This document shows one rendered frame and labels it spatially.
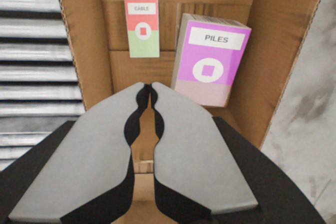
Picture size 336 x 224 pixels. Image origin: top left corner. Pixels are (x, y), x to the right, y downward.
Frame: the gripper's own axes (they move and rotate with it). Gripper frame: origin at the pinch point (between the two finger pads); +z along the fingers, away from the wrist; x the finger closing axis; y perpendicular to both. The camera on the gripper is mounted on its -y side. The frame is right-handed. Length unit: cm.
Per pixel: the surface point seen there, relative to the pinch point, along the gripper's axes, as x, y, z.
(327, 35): 113, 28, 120
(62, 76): -28, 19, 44
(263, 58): 18.6, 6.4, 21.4
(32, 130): -39, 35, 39
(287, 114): 108, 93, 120
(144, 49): -1.9, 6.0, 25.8
